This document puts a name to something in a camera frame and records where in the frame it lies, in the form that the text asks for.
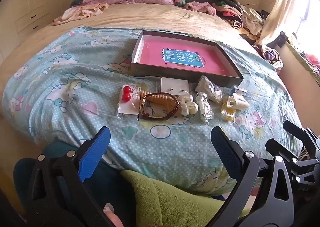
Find cream pink garment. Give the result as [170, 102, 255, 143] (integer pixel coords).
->
[52, 2, 110, 26]

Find beige bedspread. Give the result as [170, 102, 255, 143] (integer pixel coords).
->
[0, 2, 257, 75]

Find person's left hand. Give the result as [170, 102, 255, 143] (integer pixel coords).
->
[103, 202, 125, 227]

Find grey cardboard box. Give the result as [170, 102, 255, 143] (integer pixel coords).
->
[130, 30, 244, 87]

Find yellow hair clip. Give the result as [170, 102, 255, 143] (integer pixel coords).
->
[220, 107, 238, 124]

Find cream curtain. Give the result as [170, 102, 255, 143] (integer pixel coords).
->
[258, 0, 311, 45]

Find person's green fleece trousers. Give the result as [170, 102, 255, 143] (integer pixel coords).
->
[119, 169, 251, 227]

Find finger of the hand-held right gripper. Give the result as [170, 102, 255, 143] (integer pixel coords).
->
[283, 120, 320, 160]
[265, 138, 317, 187]

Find red cherry earrings on card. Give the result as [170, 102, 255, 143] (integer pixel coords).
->
[117, 84, 141, 120]

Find purple cloth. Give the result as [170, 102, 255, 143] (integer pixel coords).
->
[252, 44, 285, 68]

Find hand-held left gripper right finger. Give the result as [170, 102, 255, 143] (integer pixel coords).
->
[207, 126, 295, 227]

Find bagged spiral hair tie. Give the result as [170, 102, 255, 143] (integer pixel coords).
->
[196, 92, 213, 124]

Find cat print light blue blanket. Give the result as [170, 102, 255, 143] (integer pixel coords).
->
[2, 25, 303, 195]

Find beige ribbed hair clip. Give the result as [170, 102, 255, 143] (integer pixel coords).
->
[139, 90, 176, 105]

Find black bracket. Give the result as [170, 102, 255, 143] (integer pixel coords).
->
[266, 31, 288, 49]

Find pearl hair claw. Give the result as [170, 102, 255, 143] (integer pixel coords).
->
[175, 94, 200, 115]

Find pile of mixed clothes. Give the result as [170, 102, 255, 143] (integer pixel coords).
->
[212, 0, 271, 40]

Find pink fuzzy garment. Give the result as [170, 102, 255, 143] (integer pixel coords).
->
[184, 1, 217, 16]

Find window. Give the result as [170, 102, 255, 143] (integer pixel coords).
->
[295, 0, 320, 55]

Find white earring card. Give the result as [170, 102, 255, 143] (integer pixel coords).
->
[160, 77, 190, 96]

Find bagged white hair clip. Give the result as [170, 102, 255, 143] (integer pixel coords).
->
[194, 75, 223, 104]

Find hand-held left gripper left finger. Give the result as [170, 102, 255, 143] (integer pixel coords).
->
[25, 126, 118, 227]

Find pink book with blue label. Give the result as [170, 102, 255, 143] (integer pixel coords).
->
[138, 34, 237, 76]

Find blue small packet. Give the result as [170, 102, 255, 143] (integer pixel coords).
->
[229, 85, 248, 95]

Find cream white hair claw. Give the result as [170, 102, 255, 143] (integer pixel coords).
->
[223, 90, 250, 111]

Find pink flower cloth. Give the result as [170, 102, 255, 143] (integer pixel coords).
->
[305, 53, 320, 73]

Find brown leather wrist watch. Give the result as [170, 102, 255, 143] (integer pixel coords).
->
[139, 92, 181, 121]

